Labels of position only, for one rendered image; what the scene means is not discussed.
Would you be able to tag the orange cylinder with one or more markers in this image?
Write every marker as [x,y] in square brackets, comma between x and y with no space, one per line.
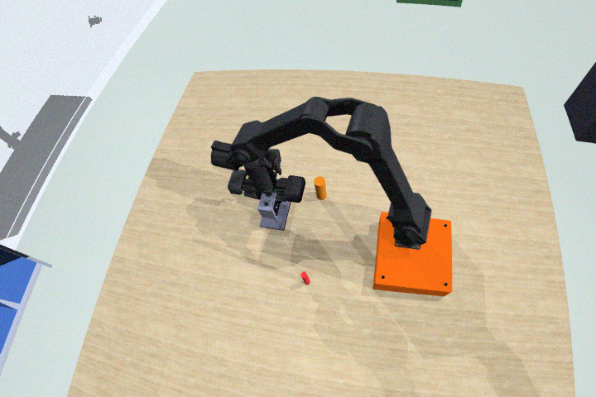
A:
[320,188]

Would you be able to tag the red peg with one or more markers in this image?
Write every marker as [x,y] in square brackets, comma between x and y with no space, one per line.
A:
[305,278]

